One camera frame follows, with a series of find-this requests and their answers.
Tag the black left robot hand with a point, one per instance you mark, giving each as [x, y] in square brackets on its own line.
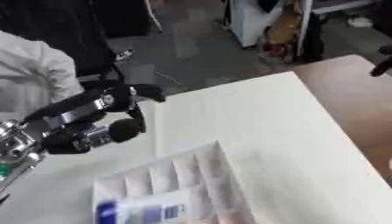
[120, 97]

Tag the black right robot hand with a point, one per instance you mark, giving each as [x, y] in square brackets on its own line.
[382, 67]

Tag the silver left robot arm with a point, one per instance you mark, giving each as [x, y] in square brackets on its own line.
[14, 145]

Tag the brown bag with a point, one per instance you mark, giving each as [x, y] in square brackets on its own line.
[283, 26]

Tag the white compartment tray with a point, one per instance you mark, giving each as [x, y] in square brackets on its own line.
[204, 175]

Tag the blue and white packet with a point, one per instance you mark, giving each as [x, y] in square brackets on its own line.
[143, 211]

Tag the white cabinet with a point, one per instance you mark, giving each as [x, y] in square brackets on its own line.
[250, 20]

